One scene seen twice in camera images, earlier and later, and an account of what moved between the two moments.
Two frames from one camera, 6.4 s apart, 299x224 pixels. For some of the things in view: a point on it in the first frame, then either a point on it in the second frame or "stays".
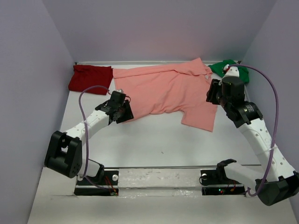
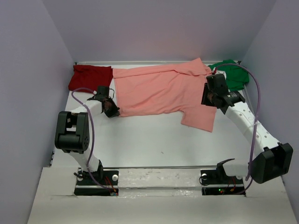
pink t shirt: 179,87 stays
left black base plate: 110,178 stays
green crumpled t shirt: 217,68 stays
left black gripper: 128,115 -> 114,112
